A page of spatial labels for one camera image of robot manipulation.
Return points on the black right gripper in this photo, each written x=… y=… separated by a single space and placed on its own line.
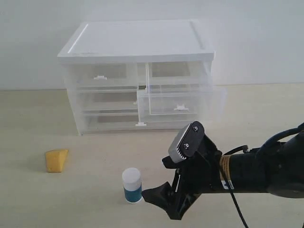
x=192 y=176

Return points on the white blue small bottle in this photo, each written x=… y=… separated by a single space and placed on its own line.
x=132 y=185

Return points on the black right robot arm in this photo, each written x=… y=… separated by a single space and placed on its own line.
x=277 y=168

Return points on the bottom clear wide drawer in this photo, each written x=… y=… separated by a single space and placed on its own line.
x=115 y=122

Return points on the clear wide drawer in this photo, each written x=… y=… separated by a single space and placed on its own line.
x=100 y=101
x=115 y=122

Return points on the middle clear wide drawer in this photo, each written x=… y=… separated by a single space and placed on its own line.
x=100 y=101

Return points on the white plastic drawer cabinet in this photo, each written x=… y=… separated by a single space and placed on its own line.
x=137 y=75

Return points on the yellow wedge sponge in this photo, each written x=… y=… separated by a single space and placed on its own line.
x=55 y=160

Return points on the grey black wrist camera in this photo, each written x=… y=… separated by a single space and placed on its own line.
x=186 y=142

